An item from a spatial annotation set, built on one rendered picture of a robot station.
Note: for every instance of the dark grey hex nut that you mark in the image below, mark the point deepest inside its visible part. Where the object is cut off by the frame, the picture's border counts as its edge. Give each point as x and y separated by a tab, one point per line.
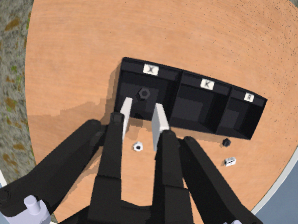
226	142
144	93

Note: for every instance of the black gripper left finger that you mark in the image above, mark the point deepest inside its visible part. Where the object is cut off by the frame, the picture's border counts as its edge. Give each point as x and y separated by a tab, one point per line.
32	198

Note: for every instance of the black rack of three bins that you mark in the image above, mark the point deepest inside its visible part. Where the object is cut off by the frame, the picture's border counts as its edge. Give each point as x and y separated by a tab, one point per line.
194	107

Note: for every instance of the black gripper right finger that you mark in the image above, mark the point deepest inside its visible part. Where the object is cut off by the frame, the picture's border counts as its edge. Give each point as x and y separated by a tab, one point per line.
215	201

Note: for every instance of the white hex nut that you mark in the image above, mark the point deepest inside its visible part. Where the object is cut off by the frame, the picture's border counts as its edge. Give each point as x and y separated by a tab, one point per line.
138	146

